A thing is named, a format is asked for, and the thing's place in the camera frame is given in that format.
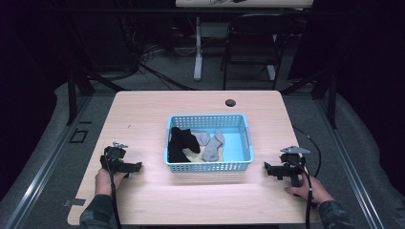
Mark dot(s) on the aluminium floor rail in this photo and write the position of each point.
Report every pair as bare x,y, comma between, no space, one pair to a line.
47,159
350,165

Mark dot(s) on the black sock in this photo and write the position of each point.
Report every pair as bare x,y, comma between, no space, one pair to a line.
180,143

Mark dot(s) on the person's right hand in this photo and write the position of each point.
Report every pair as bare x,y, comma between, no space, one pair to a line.
310,191

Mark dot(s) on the person's left hand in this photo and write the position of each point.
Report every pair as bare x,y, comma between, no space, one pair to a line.
105,183

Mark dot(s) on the light grey sock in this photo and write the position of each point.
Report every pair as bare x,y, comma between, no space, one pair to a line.
202,137

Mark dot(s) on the black table grommet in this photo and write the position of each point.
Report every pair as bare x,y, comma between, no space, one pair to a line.
230,102

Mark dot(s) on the black chair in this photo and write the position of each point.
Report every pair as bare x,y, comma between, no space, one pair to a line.
254,47

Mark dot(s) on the blue plastic basket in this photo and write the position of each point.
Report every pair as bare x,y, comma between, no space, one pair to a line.
237,146

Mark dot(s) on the grey tape strip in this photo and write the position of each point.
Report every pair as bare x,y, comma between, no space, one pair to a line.
74,202

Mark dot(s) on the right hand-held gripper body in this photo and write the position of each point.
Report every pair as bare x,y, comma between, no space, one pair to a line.
291,163

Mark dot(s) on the white desk leg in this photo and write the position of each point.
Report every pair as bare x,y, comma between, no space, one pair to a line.
198,51

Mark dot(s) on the beige sock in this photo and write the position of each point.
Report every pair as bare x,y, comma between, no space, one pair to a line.
191,156

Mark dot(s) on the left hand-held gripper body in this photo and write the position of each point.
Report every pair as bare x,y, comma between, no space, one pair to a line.
114,159

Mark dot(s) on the black metal stand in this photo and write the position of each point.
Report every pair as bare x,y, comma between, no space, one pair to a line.
331,98
72,95

